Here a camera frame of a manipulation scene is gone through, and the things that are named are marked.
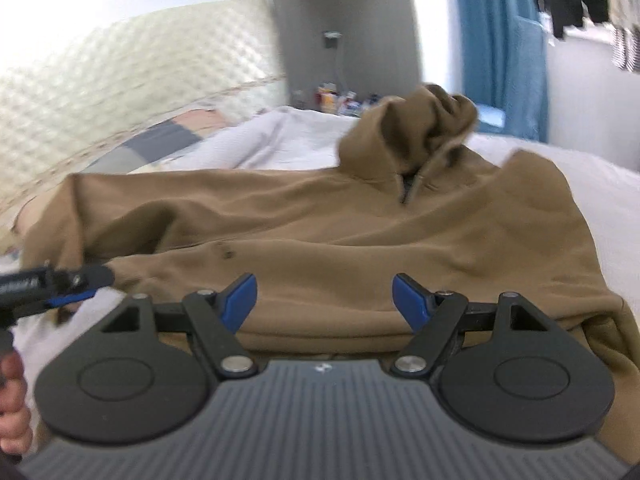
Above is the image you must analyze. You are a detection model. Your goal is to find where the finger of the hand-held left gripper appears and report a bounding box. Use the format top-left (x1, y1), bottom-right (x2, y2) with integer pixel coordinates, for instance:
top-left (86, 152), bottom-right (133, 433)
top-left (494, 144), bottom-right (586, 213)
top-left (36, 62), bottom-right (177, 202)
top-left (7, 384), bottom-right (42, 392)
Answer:
top-left (50, 263), bottom-right (116, 291)
top-left (42, 289), bottom-right (97, 311)

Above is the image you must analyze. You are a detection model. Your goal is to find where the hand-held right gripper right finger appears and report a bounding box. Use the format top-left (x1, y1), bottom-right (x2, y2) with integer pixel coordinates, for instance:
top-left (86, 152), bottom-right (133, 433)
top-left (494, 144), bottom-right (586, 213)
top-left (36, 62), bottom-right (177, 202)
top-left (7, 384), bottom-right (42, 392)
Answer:
top-left (391, 273), bottom-right (551, 380)

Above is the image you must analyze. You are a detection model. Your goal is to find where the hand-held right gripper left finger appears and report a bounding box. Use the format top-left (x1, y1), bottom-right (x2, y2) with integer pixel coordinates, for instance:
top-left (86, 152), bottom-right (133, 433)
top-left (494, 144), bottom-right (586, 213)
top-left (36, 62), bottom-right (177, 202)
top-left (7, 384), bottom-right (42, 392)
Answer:
top-left (100, 273), bottom-right (259, 380)

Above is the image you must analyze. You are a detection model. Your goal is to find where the brown hoodie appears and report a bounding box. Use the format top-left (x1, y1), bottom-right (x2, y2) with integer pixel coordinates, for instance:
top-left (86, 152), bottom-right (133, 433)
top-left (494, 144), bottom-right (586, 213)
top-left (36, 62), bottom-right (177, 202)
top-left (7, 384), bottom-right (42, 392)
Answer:
top-left (20, 82), bottom-right (640, 411)

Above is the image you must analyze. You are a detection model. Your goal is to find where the person's left hand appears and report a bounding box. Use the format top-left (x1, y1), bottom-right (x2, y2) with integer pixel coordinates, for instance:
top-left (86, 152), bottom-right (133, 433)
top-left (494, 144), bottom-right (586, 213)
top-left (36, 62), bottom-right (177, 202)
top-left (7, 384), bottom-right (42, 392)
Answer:
top-left (0, 351), bottom-right (34, 457)

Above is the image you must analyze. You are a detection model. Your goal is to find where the checked pillow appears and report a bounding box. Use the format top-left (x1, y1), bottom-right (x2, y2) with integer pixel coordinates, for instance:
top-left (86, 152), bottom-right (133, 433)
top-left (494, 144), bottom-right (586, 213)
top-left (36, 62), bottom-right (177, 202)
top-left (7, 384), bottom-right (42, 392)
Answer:
top-left (92, 107), bottom-right (236, 173)

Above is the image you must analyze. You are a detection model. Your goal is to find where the white quilt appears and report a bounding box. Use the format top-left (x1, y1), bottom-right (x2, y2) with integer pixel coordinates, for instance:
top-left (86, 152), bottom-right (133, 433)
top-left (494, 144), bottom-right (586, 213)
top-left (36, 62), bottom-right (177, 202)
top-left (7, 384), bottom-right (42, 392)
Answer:
top-left (127, 105), bottom-right (352, 172)

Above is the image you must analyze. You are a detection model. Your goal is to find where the blue covered seat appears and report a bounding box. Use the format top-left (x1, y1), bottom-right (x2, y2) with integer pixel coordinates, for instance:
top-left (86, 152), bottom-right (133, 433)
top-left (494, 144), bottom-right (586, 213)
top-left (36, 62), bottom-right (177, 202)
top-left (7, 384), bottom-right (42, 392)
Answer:
top-left (474, 106), bottom-right (512, 137)

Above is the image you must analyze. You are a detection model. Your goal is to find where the cream quilted headboard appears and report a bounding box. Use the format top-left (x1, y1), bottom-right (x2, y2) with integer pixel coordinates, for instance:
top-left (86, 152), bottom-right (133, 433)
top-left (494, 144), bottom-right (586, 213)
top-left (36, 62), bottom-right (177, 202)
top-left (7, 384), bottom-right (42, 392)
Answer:
top-left (0, 0), bottom-right (289, 228)

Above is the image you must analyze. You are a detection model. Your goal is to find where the cluster of small bottles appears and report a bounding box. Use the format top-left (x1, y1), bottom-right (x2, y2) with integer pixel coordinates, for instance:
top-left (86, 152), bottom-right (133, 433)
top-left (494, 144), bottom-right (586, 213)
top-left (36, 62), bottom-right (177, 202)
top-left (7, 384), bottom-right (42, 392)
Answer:
top-left (314, 82), bottom-right (382, 117)

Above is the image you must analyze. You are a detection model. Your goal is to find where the blue curtain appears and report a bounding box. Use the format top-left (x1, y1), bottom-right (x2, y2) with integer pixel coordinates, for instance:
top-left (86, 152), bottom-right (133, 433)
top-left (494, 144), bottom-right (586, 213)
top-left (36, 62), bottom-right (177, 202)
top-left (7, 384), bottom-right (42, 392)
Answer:
top-left (452, 0), bottom-right (552, 144)

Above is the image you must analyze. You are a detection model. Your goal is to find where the grey wardrobe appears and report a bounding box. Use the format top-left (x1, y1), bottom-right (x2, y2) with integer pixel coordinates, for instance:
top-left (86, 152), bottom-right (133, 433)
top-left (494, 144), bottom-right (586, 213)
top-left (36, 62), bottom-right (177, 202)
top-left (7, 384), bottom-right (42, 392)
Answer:
top-left (265, 0), bottom-right (422, 112)

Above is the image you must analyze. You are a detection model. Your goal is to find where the striped hanging garment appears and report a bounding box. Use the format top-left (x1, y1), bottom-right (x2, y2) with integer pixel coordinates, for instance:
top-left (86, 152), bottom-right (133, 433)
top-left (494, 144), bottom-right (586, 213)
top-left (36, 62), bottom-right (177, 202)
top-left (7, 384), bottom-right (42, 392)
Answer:
top-left (610, 25), bottom-right (640, 74)

